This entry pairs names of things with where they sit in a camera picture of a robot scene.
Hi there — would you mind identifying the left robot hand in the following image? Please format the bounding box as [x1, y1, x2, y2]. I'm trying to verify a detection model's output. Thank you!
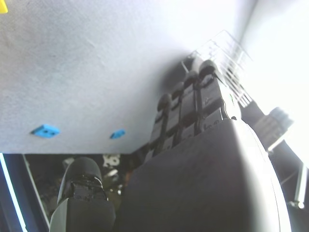
[49, 58, 293, 232]

